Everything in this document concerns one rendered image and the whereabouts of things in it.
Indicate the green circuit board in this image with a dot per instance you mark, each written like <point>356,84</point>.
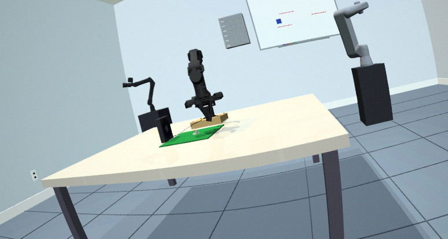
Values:
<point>191,136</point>

